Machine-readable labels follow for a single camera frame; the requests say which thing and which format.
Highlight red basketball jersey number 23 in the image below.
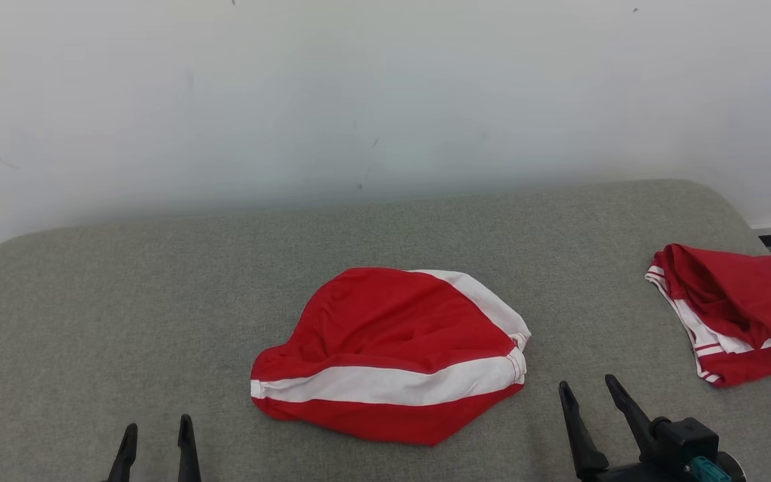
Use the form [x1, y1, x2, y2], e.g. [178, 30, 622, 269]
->
[645, 242, 771, 388]

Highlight teal plug camera cable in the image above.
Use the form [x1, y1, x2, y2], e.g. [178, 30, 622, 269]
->
[688, 456, 733, 482]

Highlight red shorts with white stripe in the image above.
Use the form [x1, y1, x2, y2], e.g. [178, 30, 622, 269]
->
[250, 266, 533, 447]

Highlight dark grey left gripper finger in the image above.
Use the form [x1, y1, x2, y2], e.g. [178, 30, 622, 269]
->
[105, 422, 139, 482]
[177, 413, 203, 482]

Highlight grey fabric sofa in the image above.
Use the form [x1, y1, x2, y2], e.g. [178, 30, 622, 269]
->
[0, 178, 771, 482]

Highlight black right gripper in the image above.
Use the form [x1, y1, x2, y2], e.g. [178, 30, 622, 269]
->
[557, 374, 748, 482]

